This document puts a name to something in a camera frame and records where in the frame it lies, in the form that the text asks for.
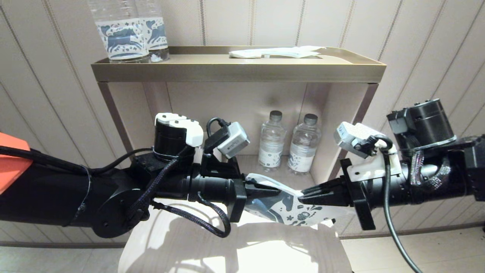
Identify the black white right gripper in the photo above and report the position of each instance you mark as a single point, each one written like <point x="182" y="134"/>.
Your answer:
<point x="363" y="182"/>

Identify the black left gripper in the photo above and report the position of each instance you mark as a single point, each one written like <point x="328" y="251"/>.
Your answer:
<point x="237" y="197"/>

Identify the white pouch blue horse print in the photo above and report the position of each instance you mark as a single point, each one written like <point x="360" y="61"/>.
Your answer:
<point x="288" y="204"/>

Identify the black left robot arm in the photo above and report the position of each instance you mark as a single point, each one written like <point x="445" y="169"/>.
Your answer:
<point x="94" y="185"/>

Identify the small capped water bottle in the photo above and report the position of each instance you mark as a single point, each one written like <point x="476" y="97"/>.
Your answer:
<point x="272" y="144"/>
<point x="304" y="151"/>

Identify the beige wooden shelf unit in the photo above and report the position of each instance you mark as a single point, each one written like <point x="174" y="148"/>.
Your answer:
<point x="235" y="72"/>

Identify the white folded sachet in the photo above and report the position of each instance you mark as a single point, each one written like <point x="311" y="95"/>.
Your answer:
<point x="245" y="55"/>

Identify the white packet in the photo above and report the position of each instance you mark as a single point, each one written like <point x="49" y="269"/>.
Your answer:
<point x="291" y="52"/>

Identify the large horse-label water bottle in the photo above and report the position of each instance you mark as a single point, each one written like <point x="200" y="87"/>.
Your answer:
<point x="159" y="34"/>
<point x="123" y="38"/>

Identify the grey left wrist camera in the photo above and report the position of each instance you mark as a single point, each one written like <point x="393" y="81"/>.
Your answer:
<point x="233" y="138"/>

